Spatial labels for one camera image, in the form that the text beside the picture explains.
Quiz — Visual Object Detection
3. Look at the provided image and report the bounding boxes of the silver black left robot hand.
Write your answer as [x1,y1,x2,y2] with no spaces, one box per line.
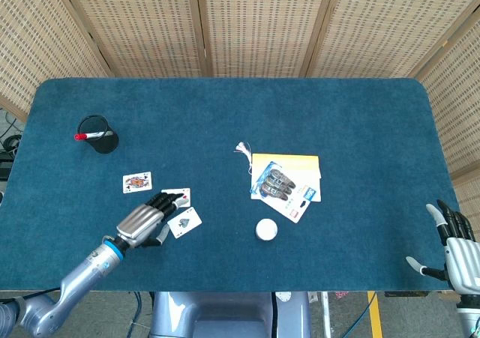
[115,192,191,248]

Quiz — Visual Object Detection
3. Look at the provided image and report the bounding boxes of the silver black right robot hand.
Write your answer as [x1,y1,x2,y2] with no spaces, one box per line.
[405,199,480,304]

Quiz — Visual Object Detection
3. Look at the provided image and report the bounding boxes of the king of clubs playing card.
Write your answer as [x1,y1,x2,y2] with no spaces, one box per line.
[122,171,153,194]

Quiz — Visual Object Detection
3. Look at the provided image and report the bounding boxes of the hearts playing card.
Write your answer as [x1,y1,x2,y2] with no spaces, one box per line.
[160,187,191,208]

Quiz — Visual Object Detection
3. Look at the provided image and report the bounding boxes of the ace of spades card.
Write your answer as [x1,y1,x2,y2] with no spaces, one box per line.
[166,206,203,240]

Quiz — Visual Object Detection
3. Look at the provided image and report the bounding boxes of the woven bamboo screen panel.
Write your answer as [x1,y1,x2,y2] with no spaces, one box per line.
[414,11,480,181]
[194,0,348,79]
[307,0,480,79]
[0,0,113,124]
[451,172,480,241]
[58,0,211,79]

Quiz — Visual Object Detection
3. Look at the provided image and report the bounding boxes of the black mesh pen holder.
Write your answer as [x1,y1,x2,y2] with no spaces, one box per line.
[77,114,120,154]

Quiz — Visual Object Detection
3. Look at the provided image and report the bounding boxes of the red capped marker pen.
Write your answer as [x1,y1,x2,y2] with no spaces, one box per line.
[73,130,116,141]

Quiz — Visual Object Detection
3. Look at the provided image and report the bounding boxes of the grey blue robot torso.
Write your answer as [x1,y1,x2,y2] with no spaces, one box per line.
[149,291,312,338]

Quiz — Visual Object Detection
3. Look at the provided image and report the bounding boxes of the clear jar of paper clips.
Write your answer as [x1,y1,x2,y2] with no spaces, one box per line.
[255,218,279,242]

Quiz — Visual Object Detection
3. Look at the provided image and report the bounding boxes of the blue table cloth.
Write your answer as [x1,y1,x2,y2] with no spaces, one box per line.
[0,77,461,293]

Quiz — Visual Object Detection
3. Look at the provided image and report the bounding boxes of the blister pack of clips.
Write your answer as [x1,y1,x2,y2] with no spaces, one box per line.
[250,160,322,224]

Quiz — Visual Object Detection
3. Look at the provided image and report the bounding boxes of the yellow white notebook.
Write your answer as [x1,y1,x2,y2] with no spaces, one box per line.
[250,153,323,203]

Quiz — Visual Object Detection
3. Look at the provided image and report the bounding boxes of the blue floor cable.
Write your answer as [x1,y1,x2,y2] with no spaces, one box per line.
[343,292,376,338]
[125,292,143,338]

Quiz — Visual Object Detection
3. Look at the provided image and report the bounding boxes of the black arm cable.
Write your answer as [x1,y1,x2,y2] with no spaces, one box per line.
[0,286,63,300]

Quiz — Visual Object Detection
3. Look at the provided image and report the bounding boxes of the white metal post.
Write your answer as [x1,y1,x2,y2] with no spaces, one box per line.
[321,292,333,338]

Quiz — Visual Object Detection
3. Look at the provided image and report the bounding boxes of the black coiled cable bundle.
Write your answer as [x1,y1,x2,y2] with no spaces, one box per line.
[0,133,20,155]

